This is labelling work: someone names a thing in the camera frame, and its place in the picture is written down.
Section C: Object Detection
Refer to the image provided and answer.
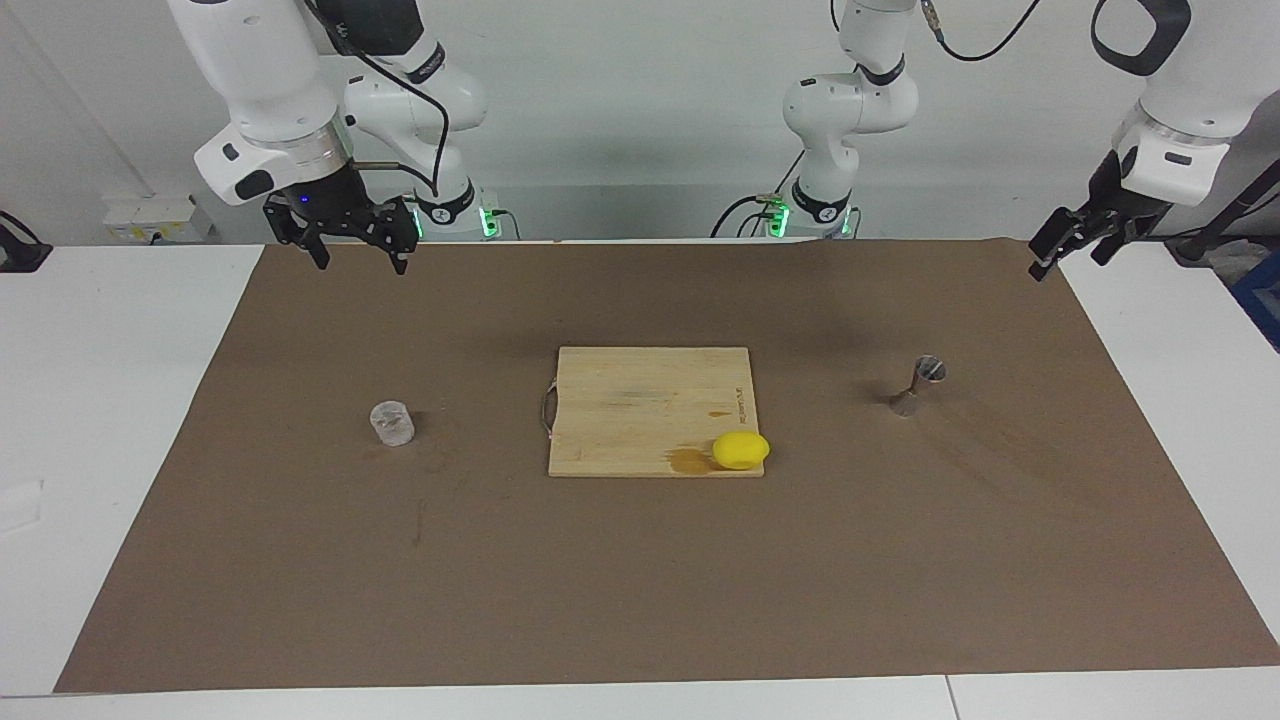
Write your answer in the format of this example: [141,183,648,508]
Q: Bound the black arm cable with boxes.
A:
[305,0,449,196]
[925,0,1041,63]

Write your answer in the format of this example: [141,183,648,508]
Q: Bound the yellow lemon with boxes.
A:
[712,431,771,471]

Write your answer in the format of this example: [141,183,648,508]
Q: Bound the black clamp mount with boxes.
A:
[0,210,53,273]

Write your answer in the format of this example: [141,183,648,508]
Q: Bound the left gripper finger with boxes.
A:
[1092,220,1141,266]
[1028,208,1096,281]

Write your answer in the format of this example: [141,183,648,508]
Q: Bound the black tripod stand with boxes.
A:
[1165,160,1280,266]

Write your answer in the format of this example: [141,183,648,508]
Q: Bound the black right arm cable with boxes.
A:
[305,0,449,196]

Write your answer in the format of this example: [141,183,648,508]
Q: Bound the metal cocktail jigger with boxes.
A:
[889,355,947,418]

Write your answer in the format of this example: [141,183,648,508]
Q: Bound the brown paper table mat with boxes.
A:
[55,238,1280,693]

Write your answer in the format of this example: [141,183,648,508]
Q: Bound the clear glass cup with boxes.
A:
[369,401,416,447]

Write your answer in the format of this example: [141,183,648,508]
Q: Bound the wooden cutting board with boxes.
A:
[541,346,766,479]

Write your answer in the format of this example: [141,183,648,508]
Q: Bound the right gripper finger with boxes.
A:
[263,198,331,271]
[368,197,421,273]

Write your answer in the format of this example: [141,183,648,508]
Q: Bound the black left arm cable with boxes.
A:
[925,0,1041,63]

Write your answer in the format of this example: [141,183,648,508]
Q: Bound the white power strip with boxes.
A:
[103,195,214,244]

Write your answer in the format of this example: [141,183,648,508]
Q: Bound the black left base cable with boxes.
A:
[712,150,806,238]

